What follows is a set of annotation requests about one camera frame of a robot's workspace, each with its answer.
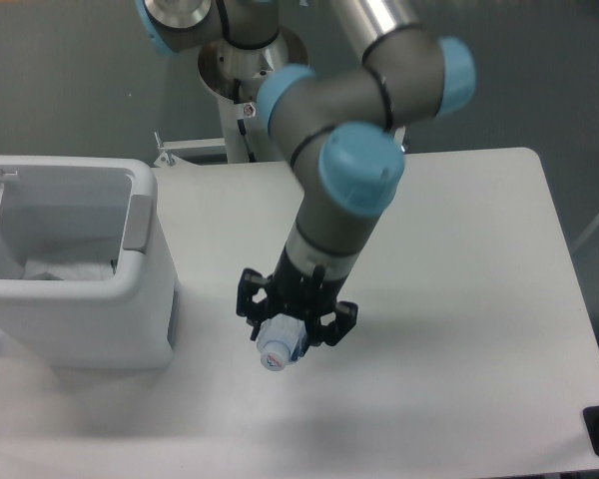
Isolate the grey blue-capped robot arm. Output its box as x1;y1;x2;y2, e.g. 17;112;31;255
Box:
136;1;476;361

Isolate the white plastic bag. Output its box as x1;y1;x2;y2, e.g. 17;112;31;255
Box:
23;255;115;281

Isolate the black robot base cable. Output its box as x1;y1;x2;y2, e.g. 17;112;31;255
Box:
232;78;258;164

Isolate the white pedestal base frame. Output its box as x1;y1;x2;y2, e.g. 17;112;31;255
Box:
154;122;407;166

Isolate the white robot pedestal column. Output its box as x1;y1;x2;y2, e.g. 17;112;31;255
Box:
217;94;299;164

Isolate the white open trash can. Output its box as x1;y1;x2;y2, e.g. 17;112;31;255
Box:
0;156;179;369

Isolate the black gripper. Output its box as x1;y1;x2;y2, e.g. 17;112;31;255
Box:
236;250;358;346

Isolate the clear crushed plastic bottle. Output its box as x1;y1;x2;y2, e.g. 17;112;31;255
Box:
256;314;307;372

